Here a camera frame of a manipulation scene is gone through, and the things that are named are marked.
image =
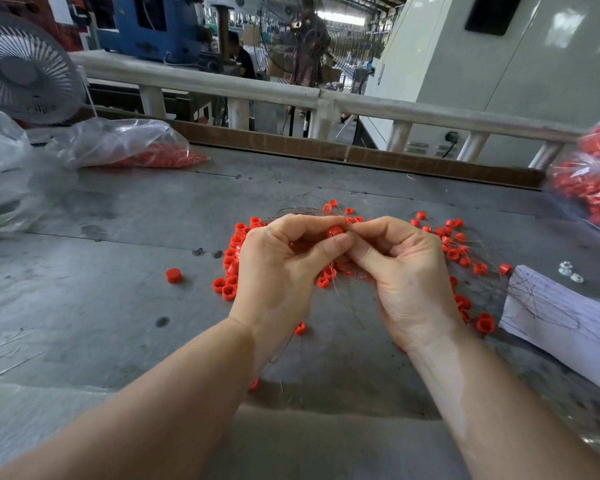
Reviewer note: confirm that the person's left hand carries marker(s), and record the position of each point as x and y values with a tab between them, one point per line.
275	285

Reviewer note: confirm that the person's right hand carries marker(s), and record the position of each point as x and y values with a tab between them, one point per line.
410	285

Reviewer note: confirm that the pile of red plastic rings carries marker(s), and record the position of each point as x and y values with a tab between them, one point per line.
455	250

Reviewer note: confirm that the person's left forearm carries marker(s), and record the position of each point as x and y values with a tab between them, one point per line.
140	415

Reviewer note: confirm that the person's right forearm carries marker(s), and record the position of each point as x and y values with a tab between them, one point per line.
520	410

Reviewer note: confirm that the brown wooden board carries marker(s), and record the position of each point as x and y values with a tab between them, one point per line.
292	143

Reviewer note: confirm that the small clear plastic piece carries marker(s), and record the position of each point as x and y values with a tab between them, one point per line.
565	267
577	278

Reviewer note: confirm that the white paper sheet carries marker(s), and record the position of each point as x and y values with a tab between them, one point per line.
567	330

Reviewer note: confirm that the white metal railing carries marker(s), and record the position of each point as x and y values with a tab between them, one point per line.
242	83

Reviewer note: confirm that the clear bag with red pieces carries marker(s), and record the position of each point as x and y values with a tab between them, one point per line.
125	143

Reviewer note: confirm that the large clear bag red pieces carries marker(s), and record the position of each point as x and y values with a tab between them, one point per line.
592	177

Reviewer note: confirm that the large grey machine cabinet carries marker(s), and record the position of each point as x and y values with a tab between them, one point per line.
555	65

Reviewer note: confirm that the blue industrial machine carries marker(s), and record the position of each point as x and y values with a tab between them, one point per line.
170	30

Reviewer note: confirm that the crumpled clear plastic bag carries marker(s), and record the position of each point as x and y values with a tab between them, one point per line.
2	175

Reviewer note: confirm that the white desk fan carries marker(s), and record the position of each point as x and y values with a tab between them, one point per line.
25	70

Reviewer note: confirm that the red industrial machine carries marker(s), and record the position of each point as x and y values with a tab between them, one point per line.
25	10

